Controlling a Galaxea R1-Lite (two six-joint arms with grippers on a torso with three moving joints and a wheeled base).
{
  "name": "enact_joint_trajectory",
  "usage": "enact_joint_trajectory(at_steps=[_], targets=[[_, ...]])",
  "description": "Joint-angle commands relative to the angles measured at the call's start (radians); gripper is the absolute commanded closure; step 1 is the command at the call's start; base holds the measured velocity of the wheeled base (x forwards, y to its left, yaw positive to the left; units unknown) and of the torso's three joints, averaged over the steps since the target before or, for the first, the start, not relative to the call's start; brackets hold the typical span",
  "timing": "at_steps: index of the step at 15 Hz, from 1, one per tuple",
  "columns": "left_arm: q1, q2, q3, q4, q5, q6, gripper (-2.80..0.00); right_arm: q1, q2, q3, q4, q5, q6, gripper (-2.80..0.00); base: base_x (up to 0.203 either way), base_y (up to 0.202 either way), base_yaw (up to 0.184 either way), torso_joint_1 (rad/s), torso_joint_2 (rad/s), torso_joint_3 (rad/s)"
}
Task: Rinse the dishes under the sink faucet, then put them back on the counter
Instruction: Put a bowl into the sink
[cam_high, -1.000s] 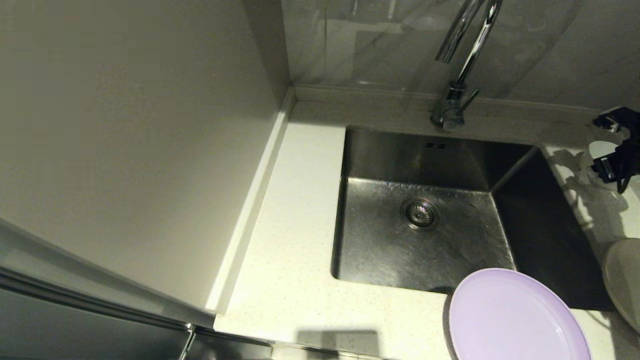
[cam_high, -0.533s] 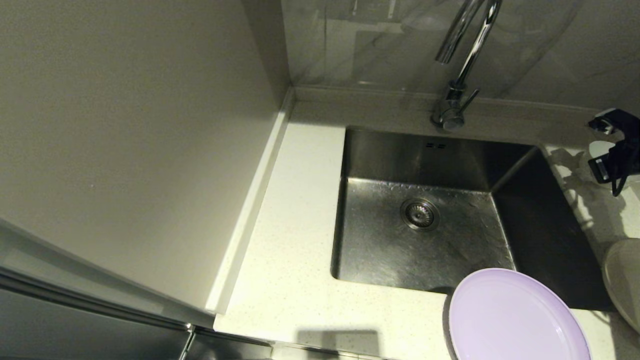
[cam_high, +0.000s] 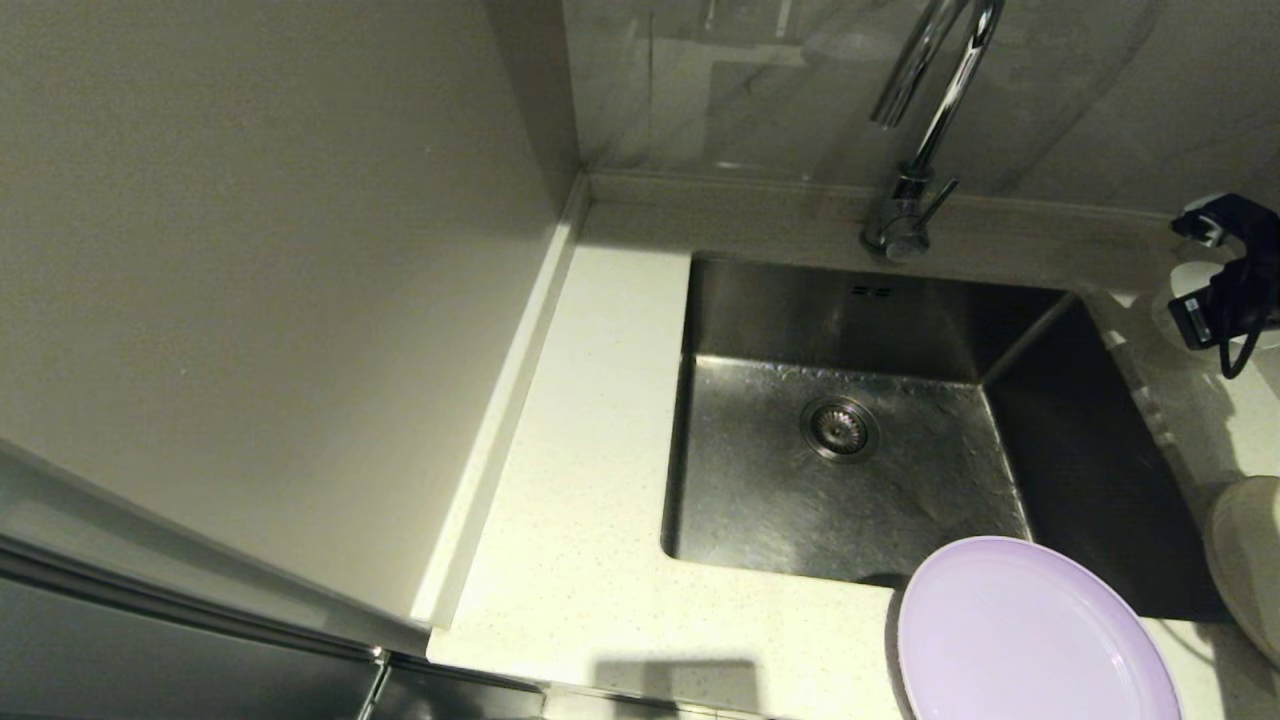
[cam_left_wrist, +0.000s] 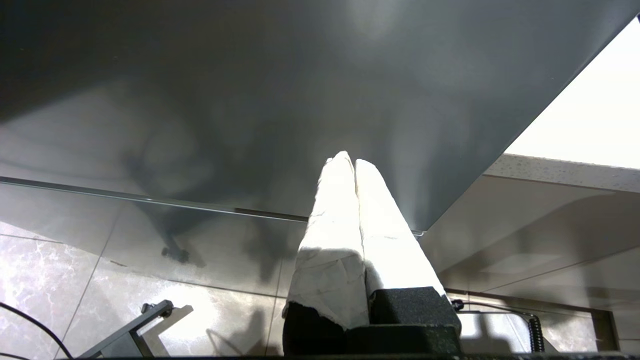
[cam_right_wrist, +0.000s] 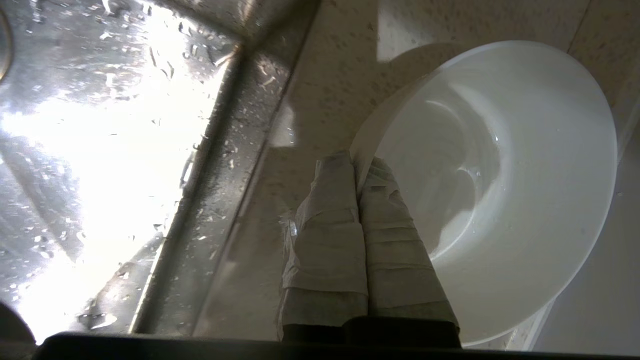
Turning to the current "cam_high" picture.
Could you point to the round metal drain strainer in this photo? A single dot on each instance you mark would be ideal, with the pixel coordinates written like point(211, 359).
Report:
point(839, 429)

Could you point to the lilac round plate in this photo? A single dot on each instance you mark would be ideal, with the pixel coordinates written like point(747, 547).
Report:
point(1020, 640)

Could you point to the chrome gooseneck faucet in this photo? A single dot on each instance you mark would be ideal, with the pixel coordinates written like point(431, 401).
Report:
point(905, 215)

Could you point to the stainless steel sink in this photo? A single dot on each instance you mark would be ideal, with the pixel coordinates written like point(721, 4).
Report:
point(850, 500)

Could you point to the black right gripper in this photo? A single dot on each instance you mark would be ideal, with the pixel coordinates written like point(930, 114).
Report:
point(1260, 260)

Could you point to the grey metal cabinet front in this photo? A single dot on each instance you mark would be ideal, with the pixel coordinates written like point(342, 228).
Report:
point(150, 640)

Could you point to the beige round plate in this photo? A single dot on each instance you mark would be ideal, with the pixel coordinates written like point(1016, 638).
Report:
point(1250, 560)

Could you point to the small white bowl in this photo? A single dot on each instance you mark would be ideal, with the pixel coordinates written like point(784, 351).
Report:
point(1190, 278)

